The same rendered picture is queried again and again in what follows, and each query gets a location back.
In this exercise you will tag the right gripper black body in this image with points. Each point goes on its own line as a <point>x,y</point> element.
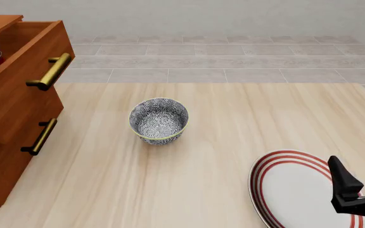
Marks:
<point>363,206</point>

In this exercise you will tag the blue-white patterned bowl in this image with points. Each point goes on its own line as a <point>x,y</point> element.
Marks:
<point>157,123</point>

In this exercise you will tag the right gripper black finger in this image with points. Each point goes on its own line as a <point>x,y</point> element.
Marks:
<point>344,180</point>

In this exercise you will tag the white plate with red rings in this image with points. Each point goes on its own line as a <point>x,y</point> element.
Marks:
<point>293,190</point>

